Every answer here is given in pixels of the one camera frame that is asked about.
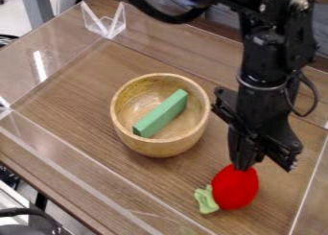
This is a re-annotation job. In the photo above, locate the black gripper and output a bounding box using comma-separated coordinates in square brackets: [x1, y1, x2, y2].
[212, 87, 303, 172]

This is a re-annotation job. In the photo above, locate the red plush strawberry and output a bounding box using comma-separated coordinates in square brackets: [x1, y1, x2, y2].
[194, 164, 259, 214]

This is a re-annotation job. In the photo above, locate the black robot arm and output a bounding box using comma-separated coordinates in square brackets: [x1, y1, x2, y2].
[212, 0, 318, 171]

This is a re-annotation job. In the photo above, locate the green rectangular block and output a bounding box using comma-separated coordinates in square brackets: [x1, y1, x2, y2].
[132, 89, 188, 138]

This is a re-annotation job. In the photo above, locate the wooden bowl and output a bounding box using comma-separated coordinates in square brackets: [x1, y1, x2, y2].
[111, 73, 211, 158]

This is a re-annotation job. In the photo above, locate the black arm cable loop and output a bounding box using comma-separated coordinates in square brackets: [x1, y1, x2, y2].
[116, 0, 215, 25]

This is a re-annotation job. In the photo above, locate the clear acrylic corner bracket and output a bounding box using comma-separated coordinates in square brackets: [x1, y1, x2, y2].
[82, 1, 127, 39]

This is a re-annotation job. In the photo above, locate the grey post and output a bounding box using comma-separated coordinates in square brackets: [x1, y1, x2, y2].
[22, 0, 55, 29]

